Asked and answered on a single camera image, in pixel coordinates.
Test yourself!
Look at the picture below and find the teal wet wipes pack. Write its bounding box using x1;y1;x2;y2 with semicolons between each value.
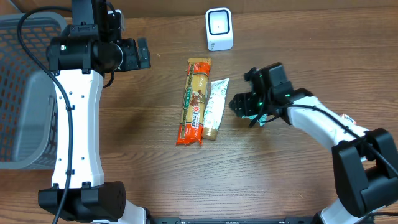
242;114;267;126

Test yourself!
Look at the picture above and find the white cream tube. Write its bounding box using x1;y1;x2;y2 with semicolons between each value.
202;78;229;140

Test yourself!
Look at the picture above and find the orange spaghetti packet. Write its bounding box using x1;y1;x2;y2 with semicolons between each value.
176;58;212;145

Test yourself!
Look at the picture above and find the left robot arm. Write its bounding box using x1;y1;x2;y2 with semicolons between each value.
38;1;150;224

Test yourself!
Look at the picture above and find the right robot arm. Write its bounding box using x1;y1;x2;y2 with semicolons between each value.
229;63;397;223

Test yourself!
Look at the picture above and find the white barcode scanner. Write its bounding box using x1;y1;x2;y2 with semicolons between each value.
205;7;233;51

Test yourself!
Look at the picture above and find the grey plastic mesh basket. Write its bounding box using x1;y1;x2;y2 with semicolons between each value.
1;14;57;170

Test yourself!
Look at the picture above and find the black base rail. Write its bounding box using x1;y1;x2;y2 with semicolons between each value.
145;215;322;224

